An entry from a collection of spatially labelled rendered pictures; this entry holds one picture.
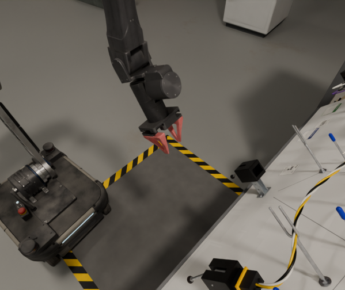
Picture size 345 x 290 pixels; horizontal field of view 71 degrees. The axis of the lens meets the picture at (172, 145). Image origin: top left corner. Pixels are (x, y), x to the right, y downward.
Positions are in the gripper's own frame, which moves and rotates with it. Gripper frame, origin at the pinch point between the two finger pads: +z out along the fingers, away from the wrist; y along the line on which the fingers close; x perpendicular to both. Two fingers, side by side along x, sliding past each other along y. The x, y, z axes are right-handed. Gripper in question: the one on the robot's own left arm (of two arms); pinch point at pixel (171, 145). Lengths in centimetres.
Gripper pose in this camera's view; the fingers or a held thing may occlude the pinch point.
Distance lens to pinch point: 66.4
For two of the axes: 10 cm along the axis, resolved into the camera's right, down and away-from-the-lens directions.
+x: -6.9, -0.9, 7.2
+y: 6.1, -6.0, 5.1
